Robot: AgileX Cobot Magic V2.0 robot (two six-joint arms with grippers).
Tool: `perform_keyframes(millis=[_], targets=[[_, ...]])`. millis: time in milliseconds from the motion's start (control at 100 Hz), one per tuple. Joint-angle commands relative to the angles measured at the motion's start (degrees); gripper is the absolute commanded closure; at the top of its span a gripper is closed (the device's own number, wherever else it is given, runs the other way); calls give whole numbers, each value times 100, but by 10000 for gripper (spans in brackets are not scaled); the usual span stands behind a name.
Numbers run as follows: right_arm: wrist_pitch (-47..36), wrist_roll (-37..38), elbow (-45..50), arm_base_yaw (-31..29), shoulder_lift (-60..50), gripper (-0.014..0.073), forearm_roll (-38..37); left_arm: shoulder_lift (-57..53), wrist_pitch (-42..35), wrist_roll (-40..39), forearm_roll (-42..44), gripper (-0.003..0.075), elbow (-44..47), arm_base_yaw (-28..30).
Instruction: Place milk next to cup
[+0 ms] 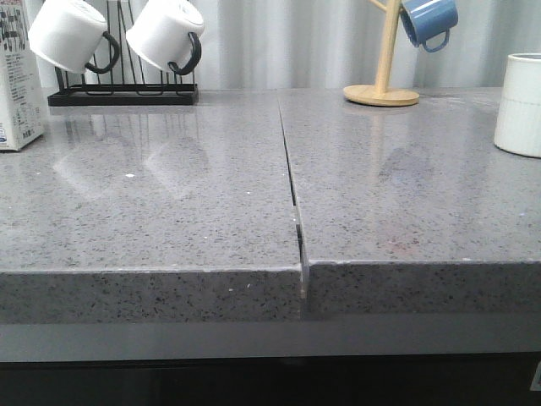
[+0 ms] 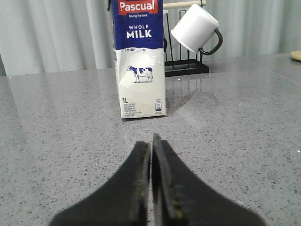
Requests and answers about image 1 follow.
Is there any cream HOME cup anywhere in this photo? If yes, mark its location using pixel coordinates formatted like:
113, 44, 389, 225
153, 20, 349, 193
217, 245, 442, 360
494, 52, 540, 158

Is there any white blue milk carton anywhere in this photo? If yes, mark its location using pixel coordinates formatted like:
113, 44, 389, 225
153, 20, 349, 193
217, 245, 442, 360
1, 1, 45, 151

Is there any wooden mug tree stand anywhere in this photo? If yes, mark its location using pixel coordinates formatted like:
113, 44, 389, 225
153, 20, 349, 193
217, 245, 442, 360
343, 0, 419, 107

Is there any right white hanging mug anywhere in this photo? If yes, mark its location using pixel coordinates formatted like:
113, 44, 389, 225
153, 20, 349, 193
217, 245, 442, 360
126, 0, 205, 76

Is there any white hanging mug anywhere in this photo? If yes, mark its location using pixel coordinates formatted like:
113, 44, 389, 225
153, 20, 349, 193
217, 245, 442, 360
28, 0, 120, 74
126, 0, 205, 76

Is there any blue enamel mug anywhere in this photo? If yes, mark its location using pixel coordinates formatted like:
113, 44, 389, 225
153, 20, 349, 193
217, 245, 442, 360
400, 0, 458, 53

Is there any left white hanging mug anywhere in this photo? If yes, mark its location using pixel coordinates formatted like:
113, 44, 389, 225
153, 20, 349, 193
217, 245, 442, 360
28, 0, 120, 74

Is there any black wire mug rack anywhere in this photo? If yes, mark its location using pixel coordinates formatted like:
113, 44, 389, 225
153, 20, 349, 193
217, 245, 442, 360
47, 1, 199, 107

